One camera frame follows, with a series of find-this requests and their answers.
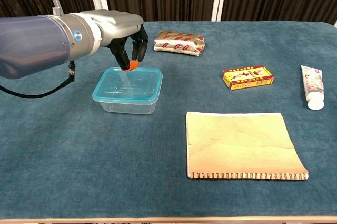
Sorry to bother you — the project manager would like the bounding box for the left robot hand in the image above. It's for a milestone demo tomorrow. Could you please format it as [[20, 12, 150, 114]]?
[[92, 9, 150, 72]]

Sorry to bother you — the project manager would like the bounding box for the blue translucent plastic lid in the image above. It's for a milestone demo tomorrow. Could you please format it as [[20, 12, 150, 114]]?
[[92, 66, 163, 104]]

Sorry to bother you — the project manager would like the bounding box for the clear plastic container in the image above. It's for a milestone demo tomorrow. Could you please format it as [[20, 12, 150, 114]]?
[[93, 97, 158, 115]]

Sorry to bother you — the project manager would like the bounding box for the yellow and red small box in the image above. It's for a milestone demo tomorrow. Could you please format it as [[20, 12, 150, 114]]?
[[222, 64, 275, 92]]

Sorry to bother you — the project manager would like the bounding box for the gold foil snack packet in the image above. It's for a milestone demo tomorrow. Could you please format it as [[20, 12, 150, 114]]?
[[153, 30, 206, 57]]

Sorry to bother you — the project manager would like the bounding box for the teal tablecloth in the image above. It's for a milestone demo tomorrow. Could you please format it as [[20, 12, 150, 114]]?
[[0, 21, 337, 219]]

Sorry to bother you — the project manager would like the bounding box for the tan spiral notebook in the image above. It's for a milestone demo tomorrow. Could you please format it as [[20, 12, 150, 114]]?
[[185, 111, 310, 181]]

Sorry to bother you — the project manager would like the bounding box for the white toothpaste tube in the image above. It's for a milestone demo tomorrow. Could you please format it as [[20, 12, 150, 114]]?
[[300, 65, 325, 111]]

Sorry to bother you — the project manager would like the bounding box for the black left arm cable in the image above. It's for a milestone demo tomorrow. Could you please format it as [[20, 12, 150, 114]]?
[[0, 60, 76, 99]]

